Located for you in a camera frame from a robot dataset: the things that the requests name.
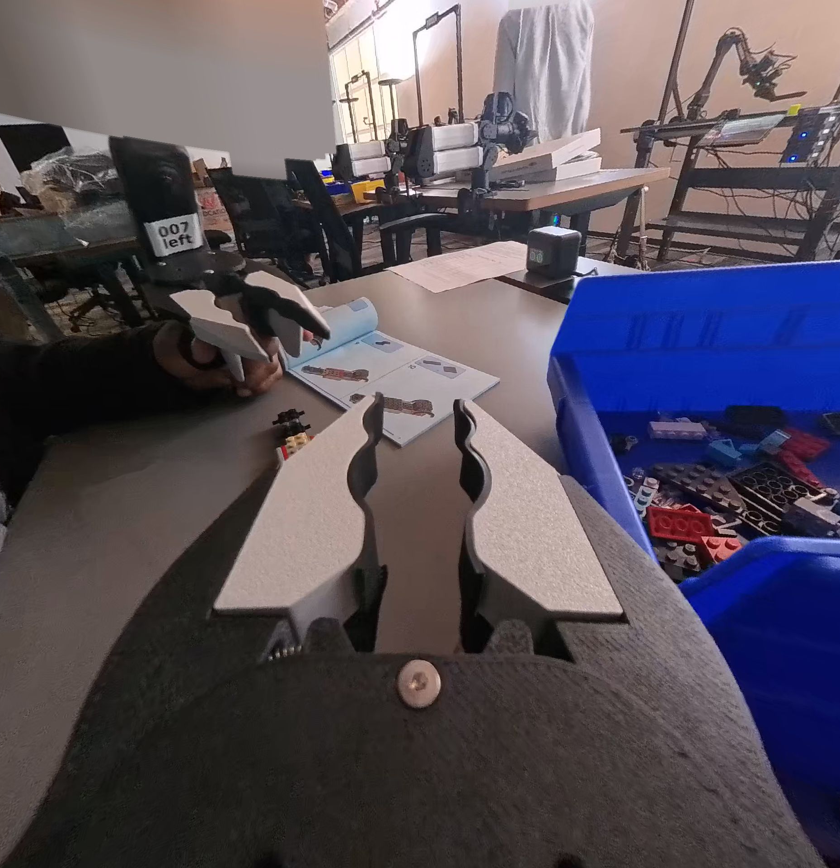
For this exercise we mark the person's left forearm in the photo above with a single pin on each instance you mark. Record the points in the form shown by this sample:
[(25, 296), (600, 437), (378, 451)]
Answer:
[(74, 386)]

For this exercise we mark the black overhead robot arm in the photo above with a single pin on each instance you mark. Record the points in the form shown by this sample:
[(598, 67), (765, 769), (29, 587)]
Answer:
[(758, 64)]

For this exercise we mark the black metal rack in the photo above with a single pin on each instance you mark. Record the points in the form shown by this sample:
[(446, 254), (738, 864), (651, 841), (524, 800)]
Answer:
[(731, 177)]

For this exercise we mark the grey adjoining desk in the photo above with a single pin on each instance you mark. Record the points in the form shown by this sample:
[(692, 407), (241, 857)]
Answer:
[(609, 266)]

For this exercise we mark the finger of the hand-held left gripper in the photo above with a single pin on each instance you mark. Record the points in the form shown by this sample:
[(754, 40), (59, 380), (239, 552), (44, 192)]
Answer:
[(284, 295), (209, 319)]

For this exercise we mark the black wall screen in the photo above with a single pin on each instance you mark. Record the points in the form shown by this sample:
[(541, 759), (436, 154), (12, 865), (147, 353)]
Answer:
[(26, 146)]

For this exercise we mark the white paper sheet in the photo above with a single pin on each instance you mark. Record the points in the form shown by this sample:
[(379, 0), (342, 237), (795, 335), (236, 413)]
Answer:
[(453, 268)]

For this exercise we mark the pile of small bricks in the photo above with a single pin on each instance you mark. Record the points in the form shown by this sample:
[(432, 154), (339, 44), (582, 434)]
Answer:
[(691, 488)]

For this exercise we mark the brick instruction booklet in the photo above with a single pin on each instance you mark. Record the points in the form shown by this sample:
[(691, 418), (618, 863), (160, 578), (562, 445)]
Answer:
[(365, 352)]

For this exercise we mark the blue plastic bin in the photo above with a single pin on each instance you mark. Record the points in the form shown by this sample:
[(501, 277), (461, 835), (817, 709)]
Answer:
[(697, 319)]

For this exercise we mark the black office chair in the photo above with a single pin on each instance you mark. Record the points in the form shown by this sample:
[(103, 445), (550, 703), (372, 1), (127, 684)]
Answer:
[(325, 217), (257, 203)]

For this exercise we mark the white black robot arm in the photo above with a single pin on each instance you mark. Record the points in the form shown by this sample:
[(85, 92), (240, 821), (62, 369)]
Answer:
[(453, 139), (362, 156)]

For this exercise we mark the stack of white flat boxes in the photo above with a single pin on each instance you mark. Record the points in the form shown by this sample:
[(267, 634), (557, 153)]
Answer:
[(548, 159)]

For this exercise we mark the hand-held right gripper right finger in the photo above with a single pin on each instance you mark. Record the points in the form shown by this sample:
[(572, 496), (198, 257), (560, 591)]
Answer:
[(542, 542)]

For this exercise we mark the yellow bin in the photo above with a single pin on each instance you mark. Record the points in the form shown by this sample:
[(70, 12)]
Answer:
[(369, 190)]

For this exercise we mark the plastic wrapped bundle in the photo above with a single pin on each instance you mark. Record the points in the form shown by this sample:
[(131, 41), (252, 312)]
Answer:
[(74, 173)]

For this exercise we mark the wooden robot desk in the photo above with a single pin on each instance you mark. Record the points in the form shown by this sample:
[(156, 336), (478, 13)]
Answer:
[(562, 190)]

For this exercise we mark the printed cardboard box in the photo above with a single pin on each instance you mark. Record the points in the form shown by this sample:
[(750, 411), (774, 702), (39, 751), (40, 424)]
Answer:
[(213, 207)]

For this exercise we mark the grey red brick model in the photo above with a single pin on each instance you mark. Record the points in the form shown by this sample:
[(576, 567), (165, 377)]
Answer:
[(294, 441)]

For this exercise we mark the black frame stand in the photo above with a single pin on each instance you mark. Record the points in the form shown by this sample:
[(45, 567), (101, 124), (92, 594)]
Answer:
[(430, 22)]

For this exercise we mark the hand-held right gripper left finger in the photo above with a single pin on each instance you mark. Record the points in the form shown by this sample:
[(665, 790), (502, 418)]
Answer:
[(291, 536)]

